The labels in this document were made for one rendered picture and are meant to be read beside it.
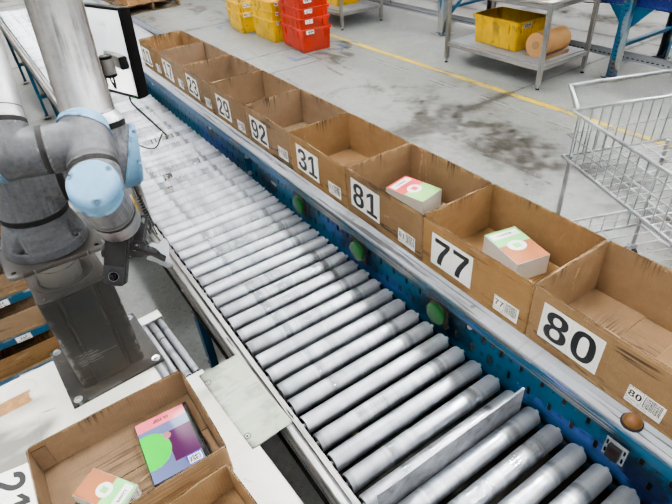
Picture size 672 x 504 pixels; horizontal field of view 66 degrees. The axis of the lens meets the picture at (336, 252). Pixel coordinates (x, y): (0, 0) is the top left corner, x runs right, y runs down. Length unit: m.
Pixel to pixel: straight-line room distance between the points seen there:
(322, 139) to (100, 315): 1.15
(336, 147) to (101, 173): 1.40
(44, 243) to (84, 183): 0.40
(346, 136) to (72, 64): 1.27
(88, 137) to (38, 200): 0.32
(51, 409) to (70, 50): 0.93
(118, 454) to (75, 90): 0.86
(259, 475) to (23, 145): 0.86
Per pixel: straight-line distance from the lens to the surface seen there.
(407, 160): 1.97
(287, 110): 2.54
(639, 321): 1.56
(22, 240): 1.39
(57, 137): 1.07
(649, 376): 1.26
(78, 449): 1.51
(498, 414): 1.39
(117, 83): 2.15
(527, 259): 1.55
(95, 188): 0.99
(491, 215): 1.76
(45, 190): 1.33
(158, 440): 1.42
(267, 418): 1.41
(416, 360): 1.52
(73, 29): 1.29
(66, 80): 1.29
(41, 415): 1.66
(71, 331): 1.52
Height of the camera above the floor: 1.88
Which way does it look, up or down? 37 degrees down
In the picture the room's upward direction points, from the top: 5 degrees counter-clockwise
